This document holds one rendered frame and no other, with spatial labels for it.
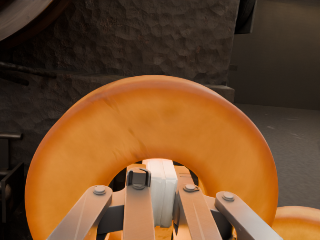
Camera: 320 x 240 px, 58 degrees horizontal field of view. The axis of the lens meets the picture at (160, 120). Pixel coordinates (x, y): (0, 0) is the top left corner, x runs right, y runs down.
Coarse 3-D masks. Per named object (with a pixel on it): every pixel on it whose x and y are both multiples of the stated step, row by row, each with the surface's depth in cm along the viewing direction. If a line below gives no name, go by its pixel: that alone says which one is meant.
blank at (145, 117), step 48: (96, 96) 15; (144, 96) 16; (192, 96) 16; (48, 144) 16; (96, 144) 16; (144, 144) 16; (192, 144) 16; (240, 144) 17; (48, 192) 17; (240, 192) 18
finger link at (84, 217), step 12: (96, 192) 13; (108, 192) 13; (84, 204) 12; (96, 204) 12; (108, 204) 13; (72, 216) 11; (84, 216) 12; (96, 216) 12; (60, 228) 11; (72, 228) 11; (84, 228) 11; (96, 228) 12
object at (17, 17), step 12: (12, 0) 36; (24, 0) 36; (36, 0) 36; (48, 0) 37; (60, 0) 42; (0, 12) 36; (12, 12) 36; (24, 12) 37; (36, 12) 37; (48, 12) 42; (0, 24) 37; (12, 24) 37; (24, 24) 37; (0, 36) 37; (12, 36) 38
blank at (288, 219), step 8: (280, 208) 30; (288, 208) 30; (296, 208) 29; (304, 208) 29; (312, 208) 29; (280, 216) 28; (288, 216) 28; (296, 216) 28; (304, 216) 27; (312, 216) 27; (280, 224) 28; (288, 224) 28; (296, 224) 27; (304, 224) 27; (312, 224) 27; (280, 232) 28; (288, 232) 28; (296, 232) 27; (304, 232) 27; (312, 232) 27
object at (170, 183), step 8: (160, 160) 17; (168, 160) 17; (168, 168) 16; (168, 176) 15; (176, 176) 15; (168, 184) 15; (176, 184) 15; (168, 192) 15; (168, 200) 15; (160, 208) 15; (168, 208) 15; (160, 216) 15; (168, 216) 15; (160, 224) 15; (168, 224) 16
